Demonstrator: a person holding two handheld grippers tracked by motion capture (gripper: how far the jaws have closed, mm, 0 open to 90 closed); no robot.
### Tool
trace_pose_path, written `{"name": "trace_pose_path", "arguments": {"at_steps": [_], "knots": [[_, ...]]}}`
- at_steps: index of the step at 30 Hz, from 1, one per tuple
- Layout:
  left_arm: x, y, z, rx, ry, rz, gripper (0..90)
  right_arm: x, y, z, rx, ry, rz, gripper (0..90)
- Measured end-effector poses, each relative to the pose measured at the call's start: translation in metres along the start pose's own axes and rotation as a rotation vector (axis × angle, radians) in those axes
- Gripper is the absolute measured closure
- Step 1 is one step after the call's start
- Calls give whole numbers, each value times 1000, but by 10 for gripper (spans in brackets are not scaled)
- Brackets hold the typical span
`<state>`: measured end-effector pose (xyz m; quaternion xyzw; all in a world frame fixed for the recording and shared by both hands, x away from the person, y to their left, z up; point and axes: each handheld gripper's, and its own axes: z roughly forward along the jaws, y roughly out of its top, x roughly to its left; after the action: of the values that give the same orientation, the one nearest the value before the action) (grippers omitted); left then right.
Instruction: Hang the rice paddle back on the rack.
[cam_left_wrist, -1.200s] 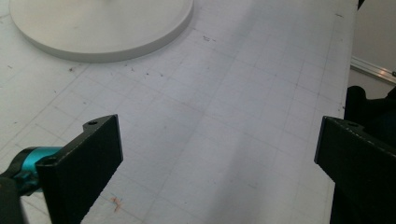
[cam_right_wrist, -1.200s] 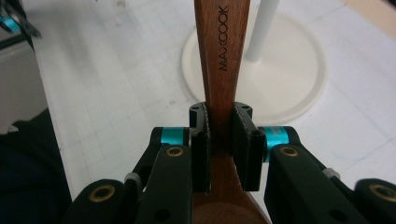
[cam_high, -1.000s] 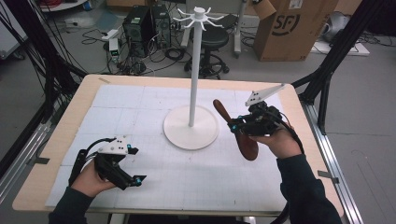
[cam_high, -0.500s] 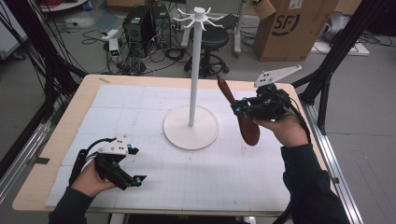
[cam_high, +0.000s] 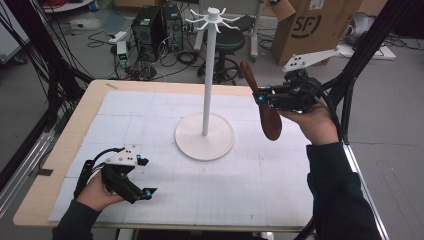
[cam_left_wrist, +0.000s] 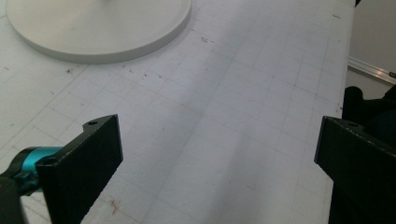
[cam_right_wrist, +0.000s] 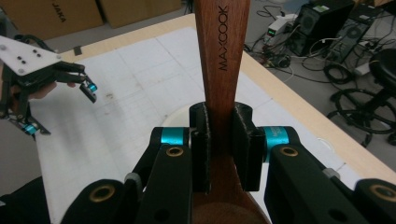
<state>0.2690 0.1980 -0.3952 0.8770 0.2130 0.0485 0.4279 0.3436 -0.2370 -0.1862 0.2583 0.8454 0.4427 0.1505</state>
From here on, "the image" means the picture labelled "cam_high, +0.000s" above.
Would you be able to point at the black rolling stool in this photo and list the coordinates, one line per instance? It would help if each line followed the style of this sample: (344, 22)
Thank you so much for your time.
(230, 41)

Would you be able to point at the large black computer tower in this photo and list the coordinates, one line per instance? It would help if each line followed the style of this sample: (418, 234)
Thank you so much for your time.
(148, 30)

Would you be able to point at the black metal frame stand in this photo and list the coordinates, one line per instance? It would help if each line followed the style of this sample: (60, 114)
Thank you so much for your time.
(360, 56)

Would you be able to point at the aluminium rail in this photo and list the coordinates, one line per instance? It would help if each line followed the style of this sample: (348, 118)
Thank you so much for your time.
(370, 200)
(23, 166)

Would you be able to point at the narrow black computer tower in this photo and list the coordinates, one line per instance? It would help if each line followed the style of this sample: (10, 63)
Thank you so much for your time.
(173, 26)

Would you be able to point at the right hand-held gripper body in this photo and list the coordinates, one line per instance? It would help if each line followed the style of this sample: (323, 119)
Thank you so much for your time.
(298, 95)

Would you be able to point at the person's right hand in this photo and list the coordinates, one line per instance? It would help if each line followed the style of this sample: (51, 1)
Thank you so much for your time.
(316, 125)

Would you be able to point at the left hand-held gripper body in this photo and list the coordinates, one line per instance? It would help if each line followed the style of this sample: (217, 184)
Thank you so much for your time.
(123, 185)

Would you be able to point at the white power strip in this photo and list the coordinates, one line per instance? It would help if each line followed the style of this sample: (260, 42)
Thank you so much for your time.
(118, 36)

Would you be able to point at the grey round appliance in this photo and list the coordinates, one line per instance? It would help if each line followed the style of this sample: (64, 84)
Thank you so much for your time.
(361, 26)

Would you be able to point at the brown wooden spoon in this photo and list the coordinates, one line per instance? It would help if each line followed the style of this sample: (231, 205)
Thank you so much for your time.
(270, 125)

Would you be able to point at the tan tape piece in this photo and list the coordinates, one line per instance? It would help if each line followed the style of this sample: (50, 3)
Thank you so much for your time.
(111, 86)

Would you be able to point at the round white table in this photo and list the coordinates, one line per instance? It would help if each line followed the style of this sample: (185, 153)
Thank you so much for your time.
(71, 5)

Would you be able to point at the white hook rack stand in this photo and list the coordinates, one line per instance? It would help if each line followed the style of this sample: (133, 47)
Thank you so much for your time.
(208, 83)

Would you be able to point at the white grid mat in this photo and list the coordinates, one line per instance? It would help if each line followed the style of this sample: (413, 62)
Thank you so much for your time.
(216, 186)

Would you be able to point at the person's left hand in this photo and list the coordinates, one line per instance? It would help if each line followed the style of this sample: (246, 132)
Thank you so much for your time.
(96, 195)

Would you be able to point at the small white device green display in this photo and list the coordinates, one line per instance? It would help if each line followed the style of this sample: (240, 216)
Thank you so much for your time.
(122, 50)

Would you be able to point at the white flat board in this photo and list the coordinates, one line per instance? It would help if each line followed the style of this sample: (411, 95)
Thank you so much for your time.
(383, 53)

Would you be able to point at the black tape piece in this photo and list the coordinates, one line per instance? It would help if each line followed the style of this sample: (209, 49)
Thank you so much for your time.
(45, 172)

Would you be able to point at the brown cardboard box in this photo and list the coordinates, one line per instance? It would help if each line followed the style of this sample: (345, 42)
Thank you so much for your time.
(316, 30)

